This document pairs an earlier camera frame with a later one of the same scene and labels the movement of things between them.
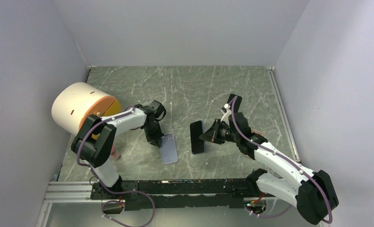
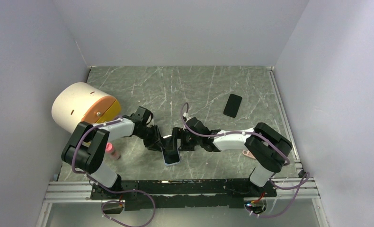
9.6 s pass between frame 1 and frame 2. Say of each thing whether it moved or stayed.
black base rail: stayed
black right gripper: moved
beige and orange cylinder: stayed
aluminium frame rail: stayed
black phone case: stayed
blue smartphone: moved
